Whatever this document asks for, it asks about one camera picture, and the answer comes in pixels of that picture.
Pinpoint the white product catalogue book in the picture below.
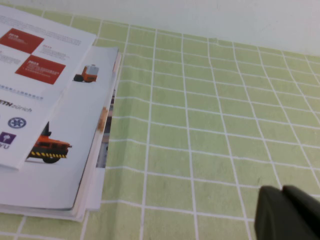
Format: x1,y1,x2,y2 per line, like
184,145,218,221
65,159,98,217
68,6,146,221
0,4,123,223

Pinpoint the green checked tablecloth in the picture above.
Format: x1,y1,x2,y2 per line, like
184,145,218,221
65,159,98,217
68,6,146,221
0,2,320,240

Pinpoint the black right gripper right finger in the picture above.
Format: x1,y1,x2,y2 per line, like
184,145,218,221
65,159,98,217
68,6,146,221
282,184,320,236

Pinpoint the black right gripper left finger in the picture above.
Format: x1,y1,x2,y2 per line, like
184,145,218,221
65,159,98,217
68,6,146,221
254,186,320,240

